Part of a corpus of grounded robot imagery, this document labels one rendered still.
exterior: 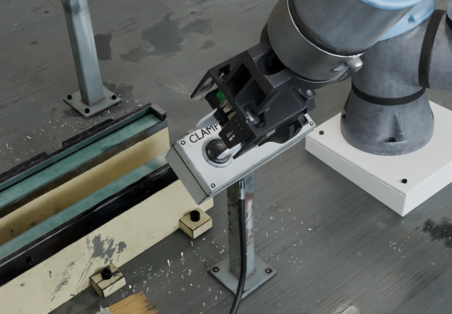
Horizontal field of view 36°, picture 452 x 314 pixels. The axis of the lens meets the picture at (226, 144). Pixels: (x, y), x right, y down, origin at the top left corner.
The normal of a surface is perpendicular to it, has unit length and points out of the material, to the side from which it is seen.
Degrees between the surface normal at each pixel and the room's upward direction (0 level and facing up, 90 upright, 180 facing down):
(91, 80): 90
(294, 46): 94
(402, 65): 91
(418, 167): 4
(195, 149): 34
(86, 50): 90
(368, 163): 4
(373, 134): 73
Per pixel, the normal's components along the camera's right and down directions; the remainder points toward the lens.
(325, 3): -0.73, 0.47
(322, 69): -0.04, 0.90
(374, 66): -0.53, 0.56
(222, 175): 0.35, -0.38
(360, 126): -0.73, 0.22
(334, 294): -0.04, -0.77
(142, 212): 0.67, 0.46
